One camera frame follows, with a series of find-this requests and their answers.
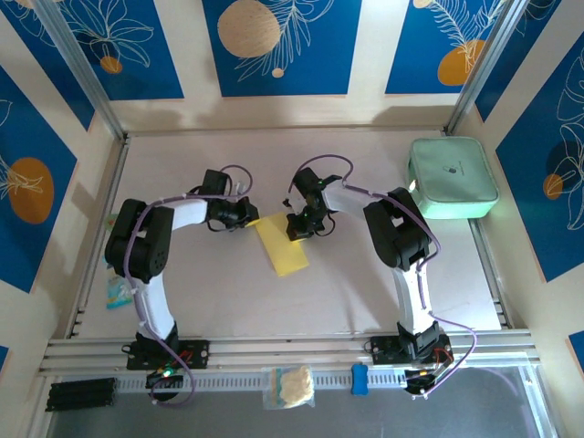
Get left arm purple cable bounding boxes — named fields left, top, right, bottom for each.
left=121, top=163, right=253, bottom=409

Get aluminium front frame rail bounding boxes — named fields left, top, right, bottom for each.
left=38, top=328, right=544, bottom=379

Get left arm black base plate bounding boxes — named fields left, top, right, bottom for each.
left=121, top=339, right=211, bottom=371

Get mint green zip case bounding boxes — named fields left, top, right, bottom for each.
left=407, top=135, right=501, bottom=221

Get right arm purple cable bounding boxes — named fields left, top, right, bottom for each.
left=287, top=155, right=479, bottom=398

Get grey metal sheet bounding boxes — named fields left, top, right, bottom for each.
left=45, top=367, right=548, bottom=438

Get grey slotted cable duct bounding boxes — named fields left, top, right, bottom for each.
left=113, top=366, right=412, bottom=394

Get blue plastic clip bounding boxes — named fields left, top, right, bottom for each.
left=349, top=362, right=370, bottom=396

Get clear bag with beige contents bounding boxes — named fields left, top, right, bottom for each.
left=263, top=363, right=317, bottom=411

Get black ribbed block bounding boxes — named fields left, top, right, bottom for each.
left=45, top=376, right=118, bottom=413

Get light blue snack packet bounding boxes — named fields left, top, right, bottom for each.
left=105, top=262, right=134, bottom=311

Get aluminium corner post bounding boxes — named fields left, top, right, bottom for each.
left=444, top=0, right=526, bottom=136
left=34, top=0, right=130, bottom=141

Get yellow paper sheet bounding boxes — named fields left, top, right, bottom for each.
left=249, top=212, right=311, bottom=278

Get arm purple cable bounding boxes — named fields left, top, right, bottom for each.
left=287, top=155, right=479, bottom=398
left=121, top=163, right=253, bottom=409

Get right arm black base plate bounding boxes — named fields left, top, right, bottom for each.
left=364, top=335, right=453, bottom=366

